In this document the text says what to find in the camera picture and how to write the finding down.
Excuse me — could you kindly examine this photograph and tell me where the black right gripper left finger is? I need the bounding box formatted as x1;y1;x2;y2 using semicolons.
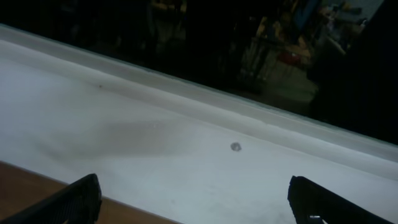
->
1;174;102;224

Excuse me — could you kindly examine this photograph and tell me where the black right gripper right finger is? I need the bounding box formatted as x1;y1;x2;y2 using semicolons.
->
287;176;392;224

